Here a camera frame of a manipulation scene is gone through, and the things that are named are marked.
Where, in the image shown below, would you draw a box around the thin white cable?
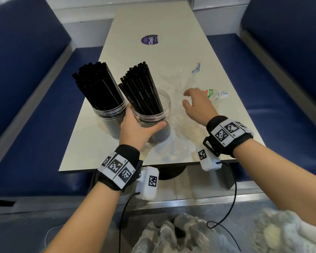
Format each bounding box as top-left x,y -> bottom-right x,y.
43,225 -> 60,246

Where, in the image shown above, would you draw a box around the person's left hand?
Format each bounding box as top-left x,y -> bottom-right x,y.
119,104 -> 168,152

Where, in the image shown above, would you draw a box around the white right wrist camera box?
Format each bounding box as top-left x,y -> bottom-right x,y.
191,145 -> 222,172

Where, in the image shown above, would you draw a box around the person's right hand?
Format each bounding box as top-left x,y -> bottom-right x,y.
182,88 -> 219,127

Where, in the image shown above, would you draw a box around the black wristband with markers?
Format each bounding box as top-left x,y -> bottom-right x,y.
97,144 -> 144,192
202,115 -> 254,158

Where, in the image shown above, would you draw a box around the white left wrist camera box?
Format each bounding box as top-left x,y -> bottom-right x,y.
135,166 -> 159,201

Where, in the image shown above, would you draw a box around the black right camera cable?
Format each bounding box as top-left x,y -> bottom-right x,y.
206,162 -> 243,253

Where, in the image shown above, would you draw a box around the clear plastic jar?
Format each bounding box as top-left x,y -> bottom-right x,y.
91,99 -> 129,139
131,88 -> 172,144

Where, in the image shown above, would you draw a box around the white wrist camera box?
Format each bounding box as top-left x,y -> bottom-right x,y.
135,166 -> 159,201
191,145 -> 222,172

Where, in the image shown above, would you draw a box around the person's right forearm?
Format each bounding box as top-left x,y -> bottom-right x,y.
233,144 -> 316,212

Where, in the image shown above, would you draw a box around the round purple sticker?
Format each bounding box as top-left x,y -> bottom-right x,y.
141,35 -> 159,46

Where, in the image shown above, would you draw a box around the person's left forearm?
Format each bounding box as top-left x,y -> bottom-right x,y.
43,181 -> 122,253

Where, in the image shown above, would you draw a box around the black right wristband with markers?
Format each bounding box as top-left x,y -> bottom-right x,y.
202,115 -> 254,158

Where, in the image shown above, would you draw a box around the bundle of black chopsticks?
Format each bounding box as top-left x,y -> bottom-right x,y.
118,61 -> 164,117
72,61 -> 126,110

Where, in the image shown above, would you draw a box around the black camera cable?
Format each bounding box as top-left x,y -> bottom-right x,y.
117,192 -> 141,236
206,162 -> 243,253

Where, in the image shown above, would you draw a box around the black table pedestal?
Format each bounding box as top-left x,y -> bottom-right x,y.
157,165 -> 187,180

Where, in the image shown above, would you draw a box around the black left camera cable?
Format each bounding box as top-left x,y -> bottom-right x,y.
117,192 -> 141,236

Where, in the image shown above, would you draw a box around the black left wristband with markers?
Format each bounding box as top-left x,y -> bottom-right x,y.
97,144 -> 144,192

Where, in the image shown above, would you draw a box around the blue padded bench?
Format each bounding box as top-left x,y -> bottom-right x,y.
205,0 -> 316,183
0,0 -> 104,197

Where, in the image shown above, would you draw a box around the grey white patterned trousers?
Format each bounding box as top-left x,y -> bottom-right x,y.
132,209 -> 316,253

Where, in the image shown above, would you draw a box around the clear plastic bag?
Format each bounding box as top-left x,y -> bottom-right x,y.
154,61 -> 229,159

